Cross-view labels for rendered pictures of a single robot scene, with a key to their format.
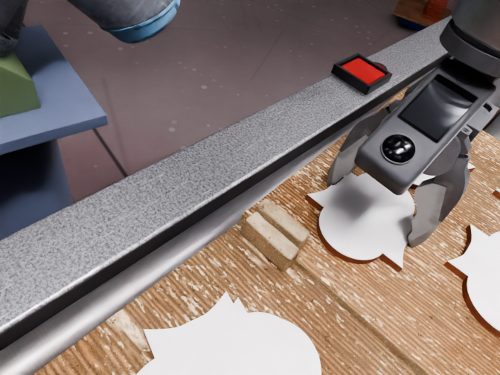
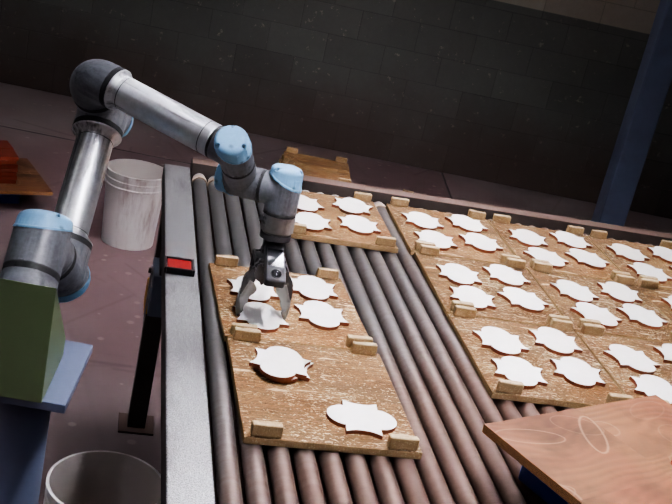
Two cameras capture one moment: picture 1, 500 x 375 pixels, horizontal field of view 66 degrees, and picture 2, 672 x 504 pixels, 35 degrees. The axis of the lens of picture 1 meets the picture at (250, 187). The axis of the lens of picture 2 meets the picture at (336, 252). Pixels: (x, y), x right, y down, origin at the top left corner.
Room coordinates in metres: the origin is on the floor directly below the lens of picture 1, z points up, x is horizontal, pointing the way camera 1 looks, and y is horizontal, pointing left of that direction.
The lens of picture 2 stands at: (-1.37, 1.40, 1.96)
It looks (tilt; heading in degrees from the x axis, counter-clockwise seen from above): 20 degrees down; 314
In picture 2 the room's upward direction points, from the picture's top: 13 degrees clockwise
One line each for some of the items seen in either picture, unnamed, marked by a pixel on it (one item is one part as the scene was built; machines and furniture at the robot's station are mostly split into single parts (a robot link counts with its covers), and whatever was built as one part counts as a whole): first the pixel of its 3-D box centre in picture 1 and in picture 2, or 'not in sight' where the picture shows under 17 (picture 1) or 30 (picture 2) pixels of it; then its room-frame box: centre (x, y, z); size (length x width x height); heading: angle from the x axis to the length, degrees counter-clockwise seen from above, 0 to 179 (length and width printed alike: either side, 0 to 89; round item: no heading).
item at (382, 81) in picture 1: (361, 73); (179, 265); (0.62, -0.13, 0.92); 0.08 x 0.08 x 0.02; 57
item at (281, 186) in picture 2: not in sight; (282, 190); (0.32, -0.15, 1.24); 0.09 x 0.08 x 0.11; 34
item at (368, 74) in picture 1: (361, 74); (179, 266); (0.62, -0.13, 0.92); 0.06 x 0.06 x 0.01; 57
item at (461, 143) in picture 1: (450, 101); (270, 255); (0.32, -0.15, 1.08); 0.09 x 0.08 x 0.12; 150
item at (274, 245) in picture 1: (269, 241); (247, 334); (0.21, -0.03, 0.95); 0.06 x 0.02 x 0.03; 58
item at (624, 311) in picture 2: not in sight; (607, 302); (0.06, -1.22, 0.94); 0.41 x 0.35 x 0.04; 146
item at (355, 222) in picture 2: not in sight; (330, 213); (0.81, -0.81, 0.94); 0.41 x 0.35 x 0.04; 147
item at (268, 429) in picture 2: not in sight; (266, 429); (-0.12, 0.17, 0.95); 0.06 x 0.02 x 0.03; 58
